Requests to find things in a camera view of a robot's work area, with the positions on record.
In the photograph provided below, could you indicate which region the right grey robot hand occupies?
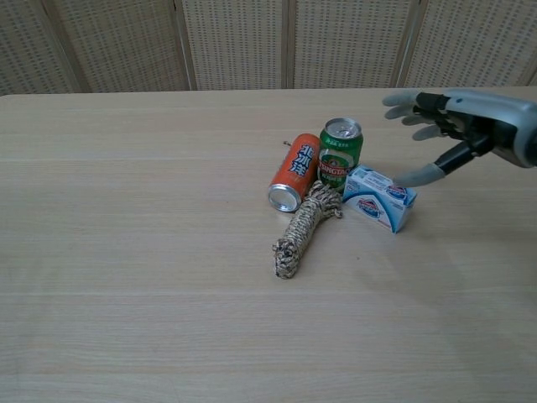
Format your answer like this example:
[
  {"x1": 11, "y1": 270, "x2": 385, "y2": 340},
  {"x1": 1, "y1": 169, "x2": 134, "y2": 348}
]
[{"x1": 382, "y1": 87, "x2": 537, "y2": 187}]

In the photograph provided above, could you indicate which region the green beer can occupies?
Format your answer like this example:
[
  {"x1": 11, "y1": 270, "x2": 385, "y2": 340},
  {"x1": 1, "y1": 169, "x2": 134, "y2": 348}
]
[{"x1": 317, "y1": 118, "x2": 364, "y2": 195}]

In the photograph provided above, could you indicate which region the white blue soap box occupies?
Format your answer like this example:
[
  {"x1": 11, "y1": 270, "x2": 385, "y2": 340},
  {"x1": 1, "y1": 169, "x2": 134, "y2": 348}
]
[{"x1": 341, "y1": 164, "x2": 419, "y2": 235}]

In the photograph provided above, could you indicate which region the orange soda can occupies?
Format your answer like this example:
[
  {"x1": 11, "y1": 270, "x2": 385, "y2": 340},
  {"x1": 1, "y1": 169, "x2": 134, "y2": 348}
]
[{"x1": 268, "y1": 133, "x2": 321, "y2": 214}]

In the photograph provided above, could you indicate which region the beige folding screen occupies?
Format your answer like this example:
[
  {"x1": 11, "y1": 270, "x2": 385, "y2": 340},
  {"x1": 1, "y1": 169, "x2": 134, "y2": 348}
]
[{"x1": 0, "y1": 0, "x2": 537, "y2": 97}]

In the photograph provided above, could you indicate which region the beige braided rope bundle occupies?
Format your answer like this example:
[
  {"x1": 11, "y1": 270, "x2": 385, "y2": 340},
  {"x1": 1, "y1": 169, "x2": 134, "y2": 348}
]
[{"x1": 270, "y1": 181, "x2": 345, "y2": 280}]

